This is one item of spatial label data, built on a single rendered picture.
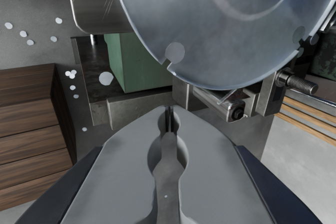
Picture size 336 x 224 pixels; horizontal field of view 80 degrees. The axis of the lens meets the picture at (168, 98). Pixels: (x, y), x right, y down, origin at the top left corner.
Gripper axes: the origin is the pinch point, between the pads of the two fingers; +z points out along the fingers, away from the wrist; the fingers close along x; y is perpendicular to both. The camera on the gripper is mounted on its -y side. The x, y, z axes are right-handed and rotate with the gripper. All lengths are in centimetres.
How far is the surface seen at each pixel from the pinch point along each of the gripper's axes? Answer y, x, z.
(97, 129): 60, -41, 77
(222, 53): 0.2, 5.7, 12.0
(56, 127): 31, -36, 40
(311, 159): 109, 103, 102
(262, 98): 11.0, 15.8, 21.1
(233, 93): 5.4, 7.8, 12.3
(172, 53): -0.7, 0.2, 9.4
